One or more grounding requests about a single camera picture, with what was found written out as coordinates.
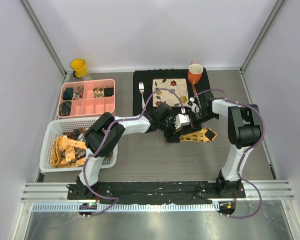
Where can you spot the knife with patterned handle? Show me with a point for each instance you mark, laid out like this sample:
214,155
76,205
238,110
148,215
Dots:
195,91

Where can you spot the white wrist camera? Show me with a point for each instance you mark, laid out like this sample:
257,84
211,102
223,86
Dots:
181,120
194,107

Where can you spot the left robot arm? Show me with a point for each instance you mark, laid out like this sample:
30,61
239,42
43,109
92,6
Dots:
103,136

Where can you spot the yellow mug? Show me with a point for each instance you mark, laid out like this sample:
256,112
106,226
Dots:
79,68

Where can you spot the pink compartment organizer tray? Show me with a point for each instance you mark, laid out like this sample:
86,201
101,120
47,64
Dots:
89,106

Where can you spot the floral square ceramic plate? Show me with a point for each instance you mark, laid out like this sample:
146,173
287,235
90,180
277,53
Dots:
178,91

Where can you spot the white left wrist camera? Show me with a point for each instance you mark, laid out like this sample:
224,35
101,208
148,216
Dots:
181,120

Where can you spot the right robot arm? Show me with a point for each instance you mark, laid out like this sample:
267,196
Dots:
245,130

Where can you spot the clear plastic cup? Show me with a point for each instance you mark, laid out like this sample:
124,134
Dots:
86,77

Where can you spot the dark green rolled tie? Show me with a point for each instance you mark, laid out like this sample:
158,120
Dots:
68,94

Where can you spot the orange patterned tie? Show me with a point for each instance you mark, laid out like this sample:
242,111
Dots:
56,159

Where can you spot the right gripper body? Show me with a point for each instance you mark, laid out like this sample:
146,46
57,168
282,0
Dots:
197,119

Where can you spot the yellow beetle print tie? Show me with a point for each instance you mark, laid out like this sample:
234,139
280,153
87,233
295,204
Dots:
203,135

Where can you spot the orange mug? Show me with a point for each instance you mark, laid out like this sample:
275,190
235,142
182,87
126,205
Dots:
195,72

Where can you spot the black rolled tie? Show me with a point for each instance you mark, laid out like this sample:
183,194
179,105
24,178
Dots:
108,92

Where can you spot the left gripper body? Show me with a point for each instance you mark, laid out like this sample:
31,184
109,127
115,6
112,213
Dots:
169,130

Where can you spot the colourful rolled tie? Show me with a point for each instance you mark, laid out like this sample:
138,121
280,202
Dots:
78,93

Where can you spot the brown white patterned tie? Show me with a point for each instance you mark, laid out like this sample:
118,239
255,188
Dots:
78,133

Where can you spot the white perforated plastic basket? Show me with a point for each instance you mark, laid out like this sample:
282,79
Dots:
54,129

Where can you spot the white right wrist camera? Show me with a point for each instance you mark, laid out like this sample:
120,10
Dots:
194,107

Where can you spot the beige patterned rolled tie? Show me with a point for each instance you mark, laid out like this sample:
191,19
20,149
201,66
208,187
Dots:
98,93

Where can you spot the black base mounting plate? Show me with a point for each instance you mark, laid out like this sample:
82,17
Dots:
154,193

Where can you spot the silver fork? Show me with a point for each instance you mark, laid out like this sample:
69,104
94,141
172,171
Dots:
141,90

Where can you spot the dark patterned rolled tie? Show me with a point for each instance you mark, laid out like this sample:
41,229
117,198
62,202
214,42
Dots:
65,108

